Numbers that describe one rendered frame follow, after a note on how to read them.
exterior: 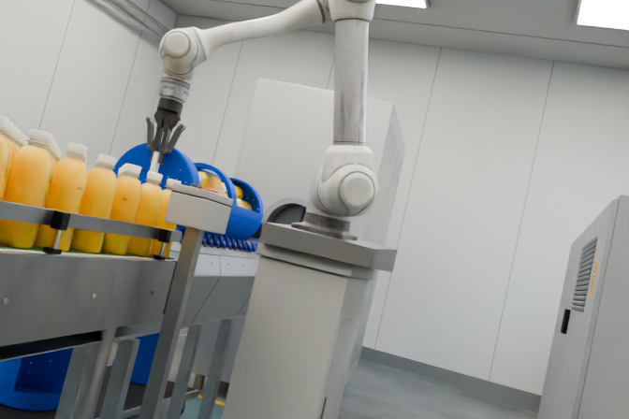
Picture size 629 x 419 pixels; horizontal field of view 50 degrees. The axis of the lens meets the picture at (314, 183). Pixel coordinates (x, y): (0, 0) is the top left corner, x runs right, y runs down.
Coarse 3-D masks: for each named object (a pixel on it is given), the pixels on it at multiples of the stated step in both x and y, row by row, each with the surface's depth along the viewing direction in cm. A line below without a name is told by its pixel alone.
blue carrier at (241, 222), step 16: (144, 144) 213; (160, 144) 212; (128, 160) 214; (144, 160) 213; (176, 160) 211; (144, 176) 212; (176, 176) 210; (192, 176) 210; (224, 176) 250; (256, 192) 293; (240, 208) 259; (256, 208) 293; (240, 224) 266; (256, 224) 288; (240, 240) 288
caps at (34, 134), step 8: (0, 120) 111; (8, 120) 113; (8, 128) 119; (16, 128) 127; (16, 136) 133; (24, 136) 147; (32, 136) 123; (40, 136) 123; (48, 136) 124; (24, 144) 154; (48, 144) 131; (72, 144) 136; (56, 152) 160; (80, 152) 136; (104, 160) 148; (112, 160) 149; (128, 168) 161; (136, 168) 161
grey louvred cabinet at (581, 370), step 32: (608, 224) 235; (576, 256) 369; (608, 256) 233; (576, 288) 314; (608, 288) 231; (576, 320) 288; (608, 320) 230; (576, 352) 260; (608, 352) 228; (544, 384) 423; (576, 384) 236; (608, 384) 226; (544, 416) 365; (576, 416) 228; (608, 416) 225
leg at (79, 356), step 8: (88, 344) 204; (72, 352) 204; (80, 352) 204; (88, 352) 205; (72, 360) 204; (80, 360) 203; (72, 368) 204; (80, 368) 203; (72, 376) 203; (80, 376) 203; (64, 384) 203; (72, 384) 203; (64, 392) 203; (72, 392) 203; (64, 400) 203; (72, 400) 202; (64, 408) 202; (72, 408) 202; (56, 416) 202; (64, 416) 202
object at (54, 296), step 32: (0, 256) 111; (32, 256) 119; (64, 256) 129; (96, 256) 145; (128, 256) 161; (0, 288) 112; (32, 288) 121; (64, 288) 132; (96, 288) 144; (128, 288) 159; (160, 288) 178; (0, 320) 114; (32, 320) 123; (64, 320) 134; (96, 320) 147; (128, 320) 163; (160, 320) 182; (0, 352) 125; (32, 352) 130; (96, 352) 156; (96, 384) 156
